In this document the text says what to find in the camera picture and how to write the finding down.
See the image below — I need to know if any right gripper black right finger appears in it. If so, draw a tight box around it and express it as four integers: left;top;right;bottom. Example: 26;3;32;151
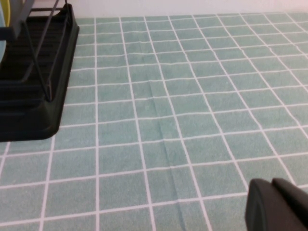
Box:
271;177;308;231

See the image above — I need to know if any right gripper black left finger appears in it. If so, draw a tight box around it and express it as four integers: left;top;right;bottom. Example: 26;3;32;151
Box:
244;179;293;231

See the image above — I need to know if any black dish drying rack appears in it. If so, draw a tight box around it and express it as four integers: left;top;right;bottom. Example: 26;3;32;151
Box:
0;3;80;142

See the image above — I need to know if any yellow plate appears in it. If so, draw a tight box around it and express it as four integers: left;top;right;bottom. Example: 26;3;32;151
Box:
5;0;12;27

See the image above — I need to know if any light blue plate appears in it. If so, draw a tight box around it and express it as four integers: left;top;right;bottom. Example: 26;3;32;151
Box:
0;0;7;67

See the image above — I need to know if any green checked tablecloth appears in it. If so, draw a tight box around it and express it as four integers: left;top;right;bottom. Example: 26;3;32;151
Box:
0;12;308;231

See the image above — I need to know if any black wire dish rack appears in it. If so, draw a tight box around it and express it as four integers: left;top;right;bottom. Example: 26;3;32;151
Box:
0;0;73;102

